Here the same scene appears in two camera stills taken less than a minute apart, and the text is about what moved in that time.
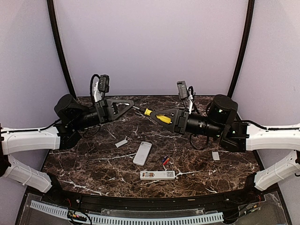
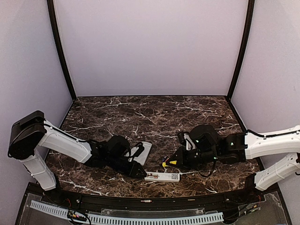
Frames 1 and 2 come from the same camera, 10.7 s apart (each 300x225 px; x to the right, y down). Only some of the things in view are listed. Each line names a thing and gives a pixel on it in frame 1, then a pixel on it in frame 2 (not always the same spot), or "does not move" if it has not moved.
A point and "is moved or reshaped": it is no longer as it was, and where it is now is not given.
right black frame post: x=249 y=20 does not move
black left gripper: x=105 y=110 → x=134 y=168
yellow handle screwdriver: x=160 y=117 → x=173 y=162
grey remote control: x=142 y=153 is moved or reshaped
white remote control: x=147 y=175 is moved or reshaped
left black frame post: x=50 y=7 does not move
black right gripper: x=179 y=116 → x=180 y=164
